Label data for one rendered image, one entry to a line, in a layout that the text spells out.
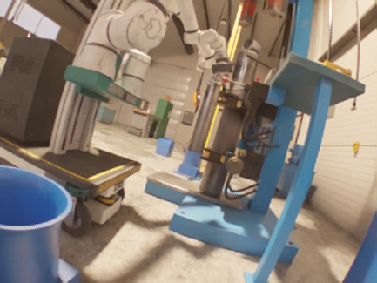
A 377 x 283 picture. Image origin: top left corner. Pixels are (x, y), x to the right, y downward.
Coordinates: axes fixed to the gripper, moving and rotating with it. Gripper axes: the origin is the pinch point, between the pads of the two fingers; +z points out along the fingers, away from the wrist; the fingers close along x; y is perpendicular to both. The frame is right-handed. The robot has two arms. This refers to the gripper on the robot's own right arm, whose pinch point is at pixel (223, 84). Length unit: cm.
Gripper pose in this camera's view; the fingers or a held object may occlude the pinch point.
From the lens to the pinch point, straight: 136.6
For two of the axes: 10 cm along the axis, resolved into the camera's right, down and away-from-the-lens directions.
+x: 9.9, -0.5, -1.6
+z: 0.5, 10.0, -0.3
